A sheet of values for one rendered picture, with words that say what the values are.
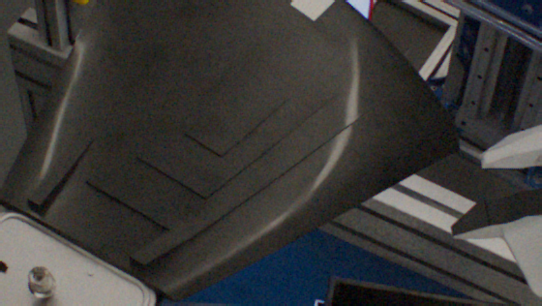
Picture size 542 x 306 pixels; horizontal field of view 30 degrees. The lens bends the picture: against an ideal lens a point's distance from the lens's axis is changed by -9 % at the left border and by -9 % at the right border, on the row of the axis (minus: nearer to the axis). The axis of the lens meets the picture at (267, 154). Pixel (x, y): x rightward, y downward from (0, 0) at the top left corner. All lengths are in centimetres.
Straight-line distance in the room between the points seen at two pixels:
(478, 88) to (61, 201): 112
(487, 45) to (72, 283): 109
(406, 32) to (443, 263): 104
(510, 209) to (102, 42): 23
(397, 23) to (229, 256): 148
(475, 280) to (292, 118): 42
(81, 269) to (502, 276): 50
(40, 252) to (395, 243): 50
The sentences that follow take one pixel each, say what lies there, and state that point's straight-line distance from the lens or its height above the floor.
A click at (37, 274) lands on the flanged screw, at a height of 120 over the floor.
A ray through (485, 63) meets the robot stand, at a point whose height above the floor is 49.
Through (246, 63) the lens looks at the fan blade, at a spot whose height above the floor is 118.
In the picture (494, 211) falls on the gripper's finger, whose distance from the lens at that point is 54.
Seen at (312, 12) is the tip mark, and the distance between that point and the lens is 60.
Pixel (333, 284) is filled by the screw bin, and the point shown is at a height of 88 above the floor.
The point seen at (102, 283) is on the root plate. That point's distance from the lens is 47.
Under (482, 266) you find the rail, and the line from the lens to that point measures 90.
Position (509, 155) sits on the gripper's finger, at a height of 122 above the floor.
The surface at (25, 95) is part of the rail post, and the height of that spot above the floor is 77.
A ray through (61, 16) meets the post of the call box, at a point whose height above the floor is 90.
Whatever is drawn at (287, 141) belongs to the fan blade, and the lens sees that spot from 53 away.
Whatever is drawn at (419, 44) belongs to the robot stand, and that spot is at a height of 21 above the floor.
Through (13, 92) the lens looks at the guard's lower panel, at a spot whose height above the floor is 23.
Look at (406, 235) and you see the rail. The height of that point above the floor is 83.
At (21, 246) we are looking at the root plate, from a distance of 48.
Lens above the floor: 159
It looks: 53 degrees down
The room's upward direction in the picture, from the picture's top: 3 degrees clockwise
